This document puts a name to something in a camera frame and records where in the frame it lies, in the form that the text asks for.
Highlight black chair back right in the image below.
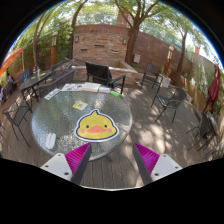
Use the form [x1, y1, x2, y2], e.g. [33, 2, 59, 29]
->
[140, 63, 165, 91]

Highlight colourful leaflet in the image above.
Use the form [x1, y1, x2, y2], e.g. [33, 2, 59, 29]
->
[62, 83, 82, 91]

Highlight white computer mouse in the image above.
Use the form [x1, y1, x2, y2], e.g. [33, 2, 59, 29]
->
[46, 133, 56, 150]

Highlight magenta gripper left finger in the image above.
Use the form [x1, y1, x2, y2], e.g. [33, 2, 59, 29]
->
[41, 143, 92, 185]

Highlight stone fountain wall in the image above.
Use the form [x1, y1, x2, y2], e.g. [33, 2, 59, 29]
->
[72, 24, 137, 84]

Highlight black chair far right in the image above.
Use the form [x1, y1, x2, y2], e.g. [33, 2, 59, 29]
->
[195, 112, 219, 150]

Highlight black metal chair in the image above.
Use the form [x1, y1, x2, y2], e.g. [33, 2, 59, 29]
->
[155, 86, 187, 115]
[1, 100, 32, 146]

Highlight black metal chair right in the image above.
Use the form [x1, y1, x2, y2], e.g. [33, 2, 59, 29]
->
[155, 86, 187, 115]

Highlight round glass patio table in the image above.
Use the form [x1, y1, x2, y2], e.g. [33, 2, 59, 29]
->
[31, 91, 132, 161]

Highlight green marker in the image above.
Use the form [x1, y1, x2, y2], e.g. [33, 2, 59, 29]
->
[110, 91, 120, 97]

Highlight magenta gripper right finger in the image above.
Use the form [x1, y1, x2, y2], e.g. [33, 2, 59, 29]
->
[133, 143, 182, 185]

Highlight black metal chair left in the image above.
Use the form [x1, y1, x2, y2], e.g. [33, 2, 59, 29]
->
[1, 100, 32, 146]

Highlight folded maroon patio umbrella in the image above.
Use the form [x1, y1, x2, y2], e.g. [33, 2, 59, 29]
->
[204, 65, 220, 110]

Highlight orange umbrella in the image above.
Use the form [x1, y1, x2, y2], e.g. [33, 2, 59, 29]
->
[0, 47, 24, 77]

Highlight yellow sticky note card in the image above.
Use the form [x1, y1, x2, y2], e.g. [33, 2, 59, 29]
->
[73, 101, 87, 110]

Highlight black wicker chair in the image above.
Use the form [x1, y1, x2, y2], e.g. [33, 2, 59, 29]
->
[86, 62, 126, 93]

